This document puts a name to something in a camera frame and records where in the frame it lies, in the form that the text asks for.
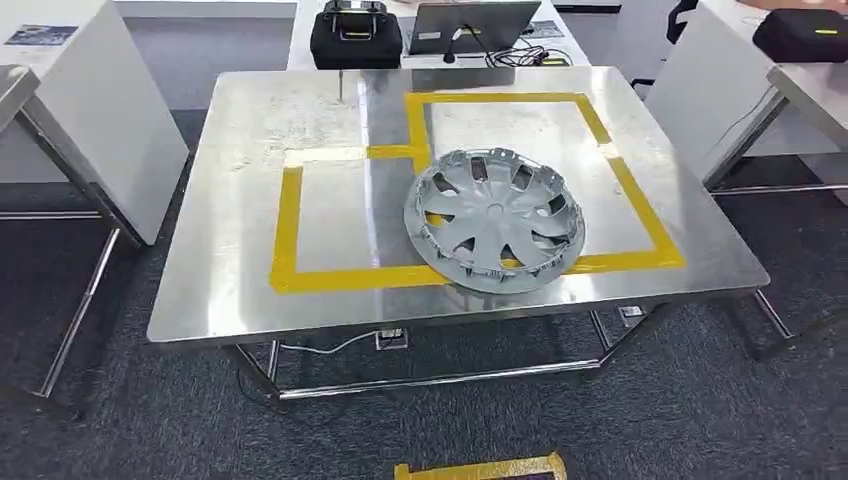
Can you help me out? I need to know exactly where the silver wheel hubcap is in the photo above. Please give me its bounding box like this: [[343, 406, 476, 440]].
[[402, 146, 588, 296]]

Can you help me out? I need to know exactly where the black carry case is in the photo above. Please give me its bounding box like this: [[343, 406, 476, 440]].
[[753, 7, 848, 65], [309, 0, 404, 71]]

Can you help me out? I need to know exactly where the grey laptop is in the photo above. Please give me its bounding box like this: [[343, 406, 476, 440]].
[[407, 0, 543, 58]]

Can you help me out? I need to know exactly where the white desk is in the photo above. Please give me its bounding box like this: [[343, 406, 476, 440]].
[[643, 0, 848, 208], [0, 0, 191, 248], [286, 0, 592, 73]]

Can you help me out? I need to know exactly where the black office chair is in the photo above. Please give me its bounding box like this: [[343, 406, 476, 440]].
[[629, 0, 701, 91]]

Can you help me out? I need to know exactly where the printed paper sheet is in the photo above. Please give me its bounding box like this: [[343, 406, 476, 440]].
[[5, 24, 79, 47]]

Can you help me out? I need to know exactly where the white cable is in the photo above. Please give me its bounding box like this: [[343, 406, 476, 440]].
[[278, 329, 380, 357]]

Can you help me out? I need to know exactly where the black cable bundle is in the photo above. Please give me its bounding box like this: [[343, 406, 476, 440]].
[[483, 43, 575, 70]]

